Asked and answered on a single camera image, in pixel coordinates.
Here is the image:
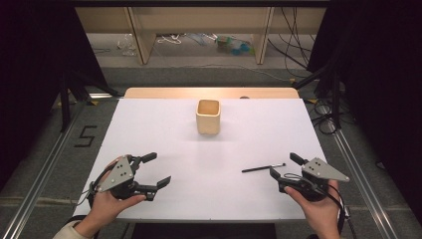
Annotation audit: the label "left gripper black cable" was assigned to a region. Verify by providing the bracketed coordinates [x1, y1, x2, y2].
[64, 163, 115, 239]

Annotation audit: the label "black metal stand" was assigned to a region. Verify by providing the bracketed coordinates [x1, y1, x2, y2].
[56, 71, 120, 133]
[292, 63, 346, 130]

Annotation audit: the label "white board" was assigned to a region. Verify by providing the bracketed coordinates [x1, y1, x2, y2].
[73, 98, 329, 223]

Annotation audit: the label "black cable bundle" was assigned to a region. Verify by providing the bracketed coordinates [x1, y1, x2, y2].
[307, 99, 342, 136]

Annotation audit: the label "white coiled cable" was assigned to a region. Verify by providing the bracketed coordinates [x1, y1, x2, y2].
[156, 33, 187, 45]

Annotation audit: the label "black pen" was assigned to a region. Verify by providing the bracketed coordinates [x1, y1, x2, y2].
[241, 162, 287, 173]

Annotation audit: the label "light wooden shelf unit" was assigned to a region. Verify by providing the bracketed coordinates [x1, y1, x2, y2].
[75, 6, 328, 66]

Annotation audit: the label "wooden table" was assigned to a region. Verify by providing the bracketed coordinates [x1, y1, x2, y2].
[123, 87, 301, 100]

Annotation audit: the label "green and blue plastic packet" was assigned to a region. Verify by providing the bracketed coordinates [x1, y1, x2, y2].
[215, 34, 256, 57]

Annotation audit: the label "hanging black cables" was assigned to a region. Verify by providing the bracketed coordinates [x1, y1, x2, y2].
[267, 7, 317, 79]

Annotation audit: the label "person's left hand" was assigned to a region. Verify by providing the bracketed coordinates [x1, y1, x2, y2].
[74, 157, 147, 239]

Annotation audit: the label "clear plastic bag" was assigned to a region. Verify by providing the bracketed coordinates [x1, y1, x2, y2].
[116, 33, 137, 58]

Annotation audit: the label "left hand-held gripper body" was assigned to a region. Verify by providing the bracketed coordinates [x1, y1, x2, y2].
[89, 154, 157, 202]

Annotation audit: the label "person's right hand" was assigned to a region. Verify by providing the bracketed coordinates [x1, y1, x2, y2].
[284, 179, 342, 239]

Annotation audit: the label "dark curtain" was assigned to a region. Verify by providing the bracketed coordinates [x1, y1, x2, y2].
[307, 0, 422, 227]
[0, 0, 108, 192]

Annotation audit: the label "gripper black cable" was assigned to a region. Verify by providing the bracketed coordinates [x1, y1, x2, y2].
[64, 163, 115, 239]
[283, 172, 357, 239]

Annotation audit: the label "aluminium rail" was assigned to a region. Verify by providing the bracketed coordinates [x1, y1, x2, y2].
[1, 101, 88, 239]
[317, 104, 401, 239]

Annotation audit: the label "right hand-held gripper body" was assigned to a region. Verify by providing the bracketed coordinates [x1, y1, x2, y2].
[281, 156, 351, 203]

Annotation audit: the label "beige square cup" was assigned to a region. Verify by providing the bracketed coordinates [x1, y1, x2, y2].
[195, 99, 222, 136]

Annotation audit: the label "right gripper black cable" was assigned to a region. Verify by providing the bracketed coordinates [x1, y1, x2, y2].
[283, 172, 357, 239]

